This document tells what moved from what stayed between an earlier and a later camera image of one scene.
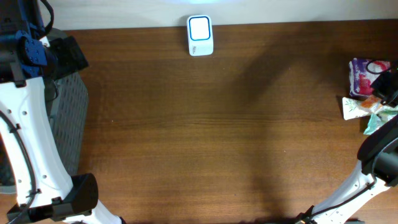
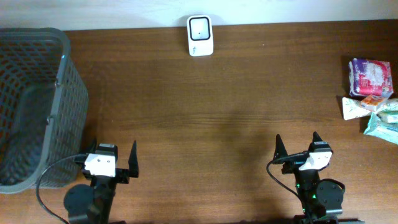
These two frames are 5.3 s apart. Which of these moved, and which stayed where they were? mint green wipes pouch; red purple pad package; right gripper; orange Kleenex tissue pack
Moved: right gripper
Stayed: orange Kleenex tissue pack; mint green wipes pouch; red purple pad package
